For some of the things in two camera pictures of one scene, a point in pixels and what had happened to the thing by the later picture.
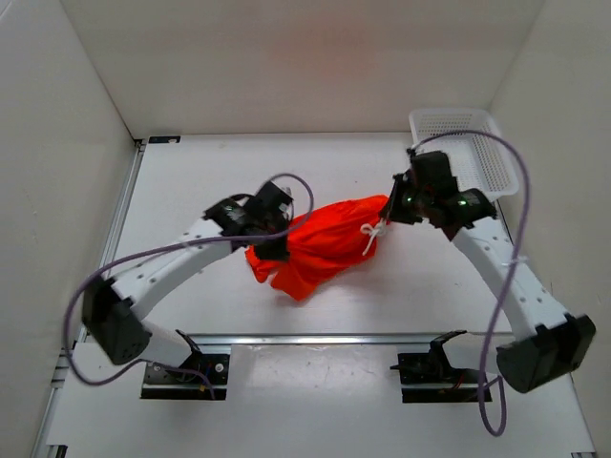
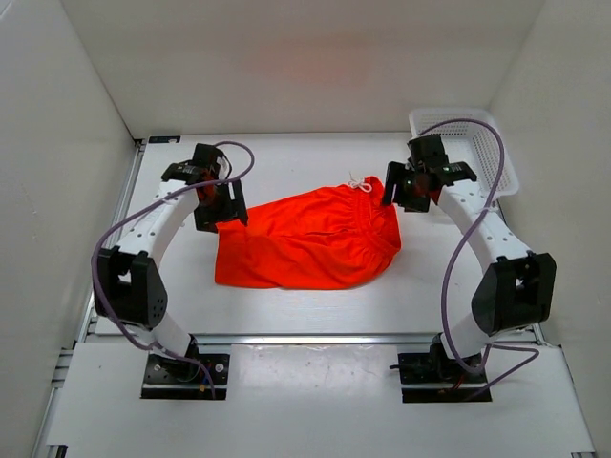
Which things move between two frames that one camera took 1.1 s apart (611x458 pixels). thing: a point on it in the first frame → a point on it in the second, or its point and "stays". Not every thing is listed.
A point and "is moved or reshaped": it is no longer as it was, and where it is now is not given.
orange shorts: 330,239 is moved or reshaped
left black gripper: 276,253 → 232,210
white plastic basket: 480,162 stays
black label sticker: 163,138 stays
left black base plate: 167,385 stays
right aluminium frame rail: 583,454 stays
